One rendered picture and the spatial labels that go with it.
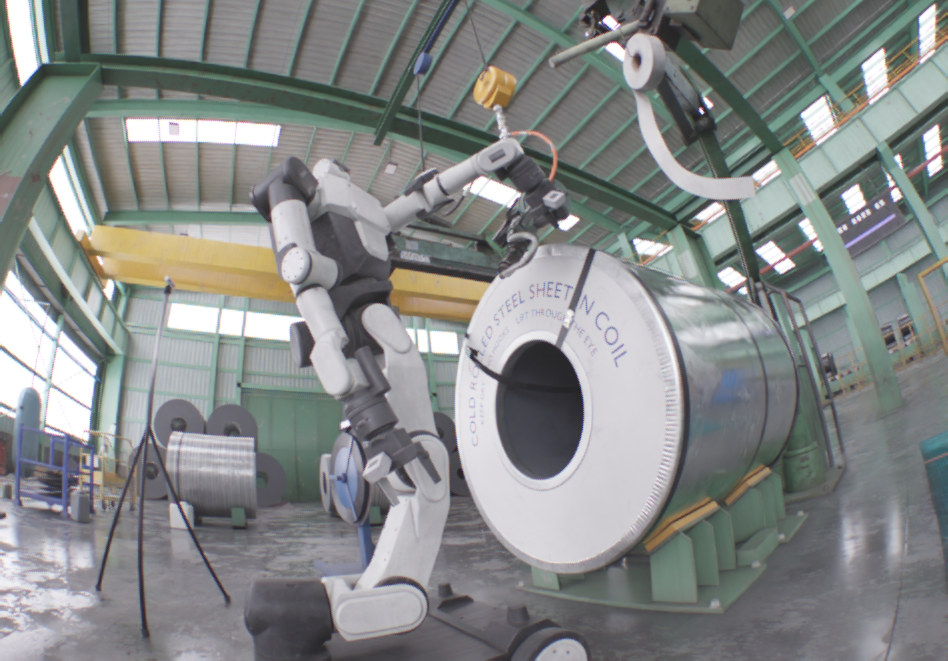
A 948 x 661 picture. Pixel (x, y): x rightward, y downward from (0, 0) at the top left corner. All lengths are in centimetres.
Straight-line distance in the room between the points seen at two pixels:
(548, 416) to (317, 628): 132
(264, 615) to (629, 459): 96
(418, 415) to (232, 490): 500
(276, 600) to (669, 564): 110
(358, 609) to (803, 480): 240
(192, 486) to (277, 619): 506
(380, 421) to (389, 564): 35
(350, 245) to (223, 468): 504
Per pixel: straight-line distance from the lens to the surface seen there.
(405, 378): 98
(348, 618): 89
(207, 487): 587
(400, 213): 124
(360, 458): 251
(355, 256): 102
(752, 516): 191
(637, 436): 113
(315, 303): 85
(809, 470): 270
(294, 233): 93
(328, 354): 78
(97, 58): 474
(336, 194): 107
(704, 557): 150
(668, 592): 144
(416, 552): 96
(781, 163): 627
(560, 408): 187
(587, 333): 125
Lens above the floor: 55
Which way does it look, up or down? 25 degrees up
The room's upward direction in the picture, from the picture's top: 8 degrees counter-clockwise
